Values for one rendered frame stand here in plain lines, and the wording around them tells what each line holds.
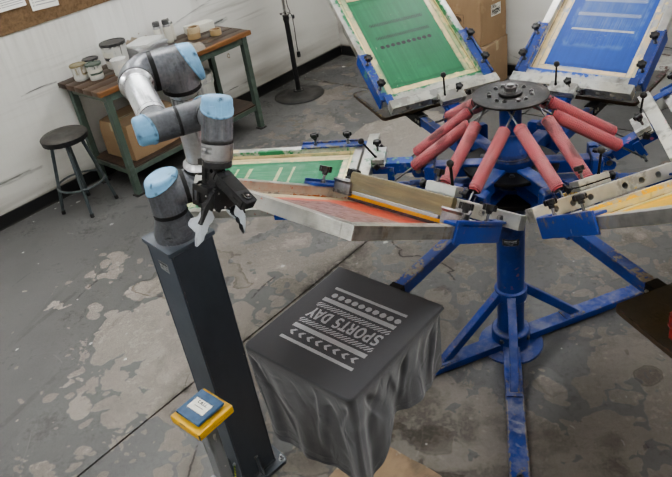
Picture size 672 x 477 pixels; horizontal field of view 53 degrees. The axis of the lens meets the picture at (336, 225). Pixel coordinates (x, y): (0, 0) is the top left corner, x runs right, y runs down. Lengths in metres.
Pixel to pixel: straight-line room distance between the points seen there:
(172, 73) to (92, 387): 2.16
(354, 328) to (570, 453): 1.24
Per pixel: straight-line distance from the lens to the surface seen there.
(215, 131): 1.57
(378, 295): 2.27
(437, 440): 3.06
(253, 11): 6.81
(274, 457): 3.07
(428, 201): 2.14
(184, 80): 2.03
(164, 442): 3.34
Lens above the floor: 2.35
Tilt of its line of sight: 31 degrees down
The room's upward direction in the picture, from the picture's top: 9 degrees counter-clockwise
